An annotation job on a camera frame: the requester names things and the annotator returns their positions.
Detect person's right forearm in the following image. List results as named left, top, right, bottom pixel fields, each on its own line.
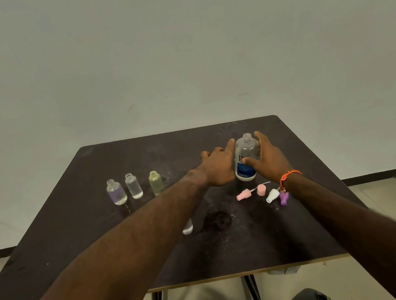
left=282, top=160, right=396, bottom=300

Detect large clear bottle blue label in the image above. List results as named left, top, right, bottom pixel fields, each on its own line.
left=230, top=132, right=264, bottom=183

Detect pink spray cap with tube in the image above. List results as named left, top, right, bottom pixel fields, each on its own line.
left=251, top=181, right=273, bottom=198

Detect person's left forearm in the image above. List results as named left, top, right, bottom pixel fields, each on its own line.
left=0, top=166, right=226, bottom=300

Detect person's left hand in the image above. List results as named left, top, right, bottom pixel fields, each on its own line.
left=197, top=138, right=241, bottom=190

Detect white spray pump head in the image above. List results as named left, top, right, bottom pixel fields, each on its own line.
left=264, top=188, right=281, bottom=204

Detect small bottle with clear liquid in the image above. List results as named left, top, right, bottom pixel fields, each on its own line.
left=124, top=172, right=144, bottom=201

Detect small bottle with purple liquid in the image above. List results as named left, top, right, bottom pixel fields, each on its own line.
left=105, top=177, right=129, bottom=207

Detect person's right hand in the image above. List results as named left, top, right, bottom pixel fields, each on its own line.
left=238, top=127, right=294, bottom=188

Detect small bottle with yellow liquid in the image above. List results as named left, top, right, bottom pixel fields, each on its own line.
left=148, top=170, right=166, bottom=197

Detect orange string bracelet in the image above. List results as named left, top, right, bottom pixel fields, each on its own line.
left=278, top=168, right=305, bottom=194

